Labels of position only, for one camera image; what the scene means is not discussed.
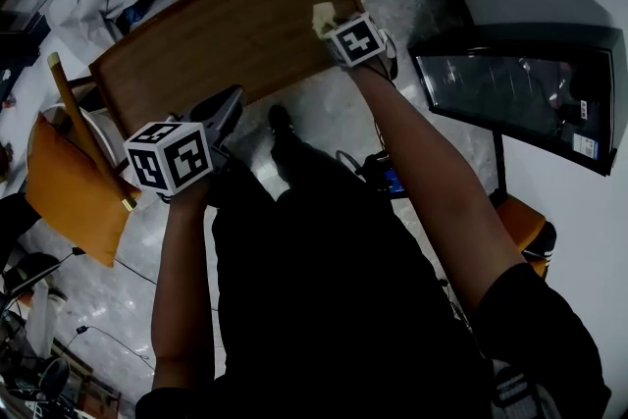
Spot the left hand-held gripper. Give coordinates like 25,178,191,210
122,84,246,205

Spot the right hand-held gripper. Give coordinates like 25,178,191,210
325,11,389,70

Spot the pale yellow cloth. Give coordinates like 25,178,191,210
311,1,340,40

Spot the person's right forearm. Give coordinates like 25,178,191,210
350,63,529,315

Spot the person's left forearm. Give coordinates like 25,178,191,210
150,181,217,392

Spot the person's left black shoe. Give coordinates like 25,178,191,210
267,103,296,139

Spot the black glass-door cabinet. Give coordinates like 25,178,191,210
407,22,628,178

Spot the round white chair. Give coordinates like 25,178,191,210
26,102,130,183

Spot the black device with blue screen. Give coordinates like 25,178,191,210
362,150,409,201

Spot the orange cushion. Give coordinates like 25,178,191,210
24,111,143,269

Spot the person's black clothing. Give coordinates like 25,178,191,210
134,102,612,419

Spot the orange chair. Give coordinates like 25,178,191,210
493,193,558,279

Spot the black office chair seat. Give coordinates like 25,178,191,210
2,252,63,295

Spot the black striped jacket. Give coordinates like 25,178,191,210
519,220,559,264

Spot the wooden shelf with clutter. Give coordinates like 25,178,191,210
0,308,124,419

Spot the black round stool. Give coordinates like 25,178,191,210
37,356,71,402

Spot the grey striped shoulder strap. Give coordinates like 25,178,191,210
490,360,555,419

